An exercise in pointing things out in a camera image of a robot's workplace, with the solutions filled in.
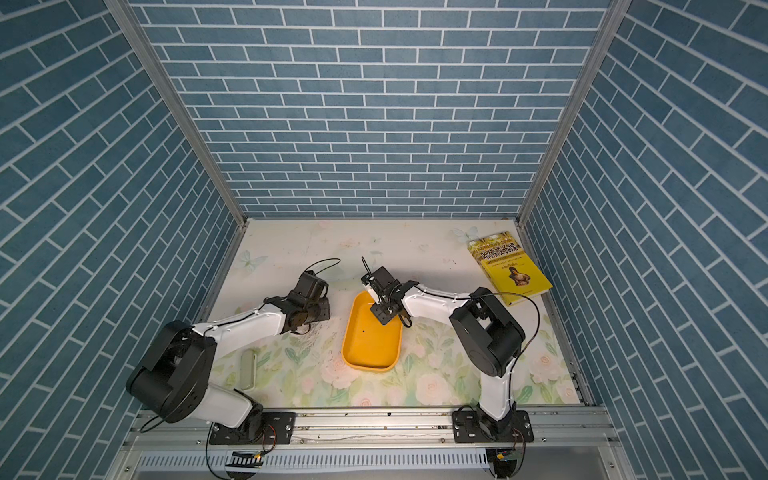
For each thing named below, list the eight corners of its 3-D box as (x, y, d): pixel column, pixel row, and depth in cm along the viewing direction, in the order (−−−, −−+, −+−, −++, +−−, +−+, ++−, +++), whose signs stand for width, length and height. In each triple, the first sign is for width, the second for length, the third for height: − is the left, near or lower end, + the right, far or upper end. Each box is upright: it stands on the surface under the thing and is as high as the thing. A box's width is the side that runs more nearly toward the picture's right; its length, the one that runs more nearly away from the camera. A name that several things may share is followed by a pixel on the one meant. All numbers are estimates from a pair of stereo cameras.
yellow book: (507, 306, 98) (510, 300, 95) (467, 247, 115) (469, 240, 112) (548, 291, 102) (552, 285, 99) (504, 236, 119) (507, 230, 116)
